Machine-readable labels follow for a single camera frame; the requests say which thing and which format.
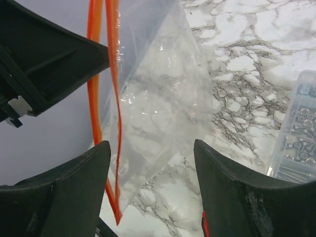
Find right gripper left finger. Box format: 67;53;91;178
0;141;111;237

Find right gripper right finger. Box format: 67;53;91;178
194;139;316;237

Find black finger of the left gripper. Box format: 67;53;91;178
0;0;110;127

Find clear zip top bag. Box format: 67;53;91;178
87;0;212;223

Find clear plastic screw box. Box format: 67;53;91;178
266;70;316;184

